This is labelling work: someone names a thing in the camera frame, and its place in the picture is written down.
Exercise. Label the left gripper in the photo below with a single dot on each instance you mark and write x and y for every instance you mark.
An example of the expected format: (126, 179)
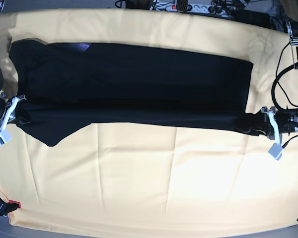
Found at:
(281, 119)

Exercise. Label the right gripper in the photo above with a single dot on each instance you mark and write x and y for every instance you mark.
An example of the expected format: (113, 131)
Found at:
(5, 105)

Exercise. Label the black T-shirt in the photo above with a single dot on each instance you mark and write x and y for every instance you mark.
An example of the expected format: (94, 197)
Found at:
(68, 89)

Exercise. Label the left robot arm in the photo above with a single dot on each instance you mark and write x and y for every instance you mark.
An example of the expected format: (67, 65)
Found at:
(292, 28)

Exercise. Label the white power strip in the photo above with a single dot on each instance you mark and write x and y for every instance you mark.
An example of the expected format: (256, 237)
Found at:
(218, 7)

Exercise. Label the yellow table cloth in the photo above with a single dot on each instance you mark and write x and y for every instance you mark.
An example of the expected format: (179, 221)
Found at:
(144, 181)

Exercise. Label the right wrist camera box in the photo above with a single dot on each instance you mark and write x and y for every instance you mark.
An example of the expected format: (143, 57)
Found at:
(5, 137)

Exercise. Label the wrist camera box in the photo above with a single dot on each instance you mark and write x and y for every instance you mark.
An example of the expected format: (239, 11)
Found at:
(276, 151)
(5, 137)

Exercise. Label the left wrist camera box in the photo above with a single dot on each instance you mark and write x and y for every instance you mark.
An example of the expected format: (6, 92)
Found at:
(276, 151)

